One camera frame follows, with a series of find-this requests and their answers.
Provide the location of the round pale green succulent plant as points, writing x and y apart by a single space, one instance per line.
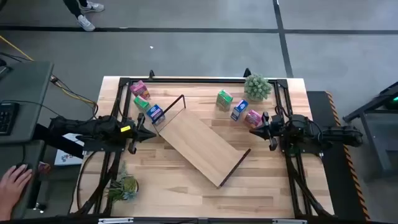
257 87

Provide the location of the person's white shoe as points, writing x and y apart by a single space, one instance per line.
86 23
92 7

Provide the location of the small red object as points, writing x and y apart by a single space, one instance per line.
44 168

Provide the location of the green cereal box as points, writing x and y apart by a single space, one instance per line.
224 99
142 103

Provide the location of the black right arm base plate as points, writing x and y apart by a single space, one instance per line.
308 152

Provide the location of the person's hand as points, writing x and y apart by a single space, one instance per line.
12 189

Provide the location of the white paper with logo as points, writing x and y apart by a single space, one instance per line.
70 158

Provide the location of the person's leg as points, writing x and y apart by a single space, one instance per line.
83 2
72 7

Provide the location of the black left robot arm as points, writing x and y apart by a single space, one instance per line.
93 127

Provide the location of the yellow label tag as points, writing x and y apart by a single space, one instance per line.
125 128

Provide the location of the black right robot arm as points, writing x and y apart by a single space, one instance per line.
342 137

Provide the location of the wooden shelf with black ends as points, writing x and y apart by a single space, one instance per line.
202 143

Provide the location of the grey desk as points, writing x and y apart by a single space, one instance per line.
25 87

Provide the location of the spiky green potted plant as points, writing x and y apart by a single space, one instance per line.
127 185

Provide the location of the silver metal bracket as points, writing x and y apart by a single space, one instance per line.
115 221
289 221

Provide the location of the dark metal workstation frame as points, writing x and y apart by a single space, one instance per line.
373 105

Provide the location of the black metal table frame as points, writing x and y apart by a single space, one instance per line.
186 80

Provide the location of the black keyboard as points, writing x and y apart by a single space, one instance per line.
7 118

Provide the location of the pink cereal box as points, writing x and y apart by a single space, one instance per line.
140 89
252 118

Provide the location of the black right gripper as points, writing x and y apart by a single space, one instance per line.
273 130

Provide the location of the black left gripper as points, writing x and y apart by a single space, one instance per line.
140 124

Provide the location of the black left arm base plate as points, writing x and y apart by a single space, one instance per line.
102 147

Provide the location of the black mat with hazard stripe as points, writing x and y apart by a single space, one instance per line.
339 186

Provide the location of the blue cereal box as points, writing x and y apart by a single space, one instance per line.
239 109
155 114

